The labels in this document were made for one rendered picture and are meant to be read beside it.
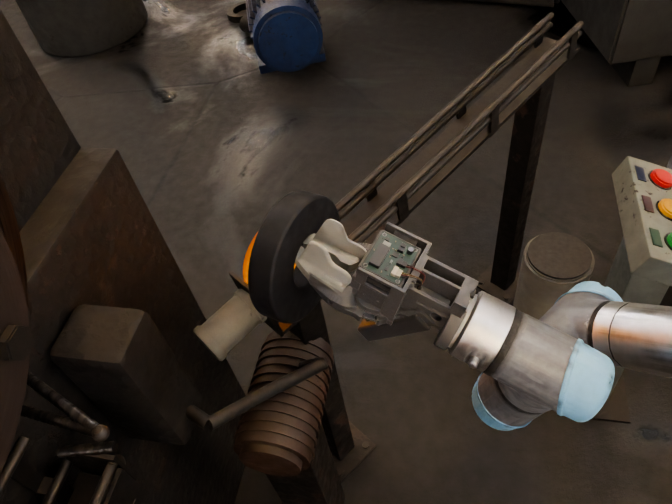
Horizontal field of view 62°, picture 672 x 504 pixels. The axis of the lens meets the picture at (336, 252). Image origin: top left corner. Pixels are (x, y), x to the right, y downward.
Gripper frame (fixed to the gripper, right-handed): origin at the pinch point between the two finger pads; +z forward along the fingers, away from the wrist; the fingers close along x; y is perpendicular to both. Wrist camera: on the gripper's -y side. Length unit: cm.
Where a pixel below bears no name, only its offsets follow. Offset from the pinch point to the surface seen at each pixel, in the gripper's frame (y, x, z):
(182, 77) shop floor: -121, -130, 127
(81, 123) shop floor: -127, -86, 148
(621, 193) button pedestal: -16, -51, -38
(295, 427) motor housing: -31.7, 8.4, -7.4
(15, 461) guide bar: -13.1, 32.2, 14.7
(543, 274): -25, -34, -32
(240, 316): -17.5, 3.3, 5.6
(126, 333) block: -8.4, 15.9, 12.6
